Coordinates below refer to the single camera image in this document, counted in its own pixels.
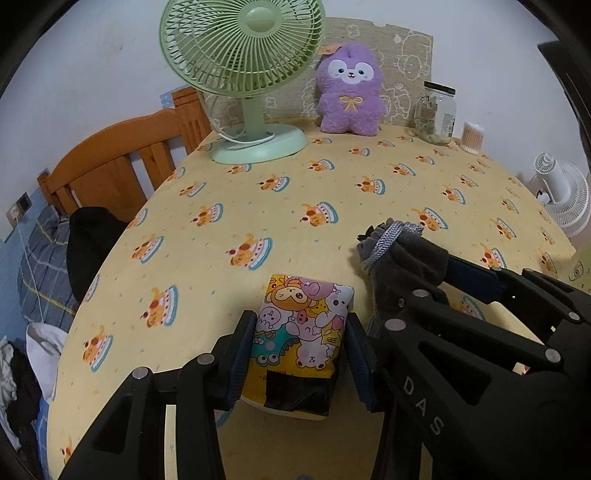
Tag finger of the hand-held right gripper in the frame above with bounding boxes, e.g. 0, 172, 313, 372
443, 256, 546, 305
383, 286, 583, 480

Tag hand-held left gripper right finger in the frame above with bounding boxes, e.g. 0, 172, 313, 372
346, 314, 407, 480

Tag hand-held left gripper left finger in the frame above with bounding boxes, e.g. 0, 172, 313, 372
58, 310, 258, 480

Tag grey knitted glove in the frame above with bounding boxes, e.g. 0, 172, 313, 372
355, 218, 451, 337

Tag cartoon print tissue pack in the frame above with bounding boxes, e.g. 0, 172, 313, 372
240, 274, 355, 421

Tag yellow cake-print tablecloth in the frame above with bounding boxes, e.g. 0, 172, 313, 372
46, 117, 578, 480

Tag white floor fan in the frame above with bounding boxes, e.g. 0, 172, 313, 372
533, 152, 591, 238

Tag cotton swab container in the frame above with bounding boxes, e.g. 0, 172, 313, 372
462, 121, 485, 154

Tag glass jar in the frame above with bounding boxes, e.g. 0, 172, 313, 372
414, 82, 458, 146

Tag black garment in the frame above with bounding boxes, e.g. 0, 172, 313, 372
67, 207, 127, 301

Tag white cloth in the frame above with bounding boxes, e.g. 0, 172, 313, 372
25, 323, 68, 402

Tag purple plush toy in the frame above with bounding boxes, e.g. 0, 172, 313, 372
315, 39, 389, 137

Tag blue plaid bedding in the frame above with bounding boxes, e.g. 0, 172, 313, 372
18, 203, 79, 328

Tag pile of clothes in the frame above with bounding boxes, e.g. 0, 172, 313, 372
0, 339, 43, 455

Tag beige cartoon cushion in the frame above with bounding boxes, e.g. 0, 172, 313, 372
210, 17, 435, 134

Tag green desk fan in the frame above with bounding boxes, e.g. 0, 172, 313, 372
159, 0, 324, 164

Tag white fan cable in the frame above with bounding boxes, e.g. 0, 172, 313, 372
203, 92, 274, 145

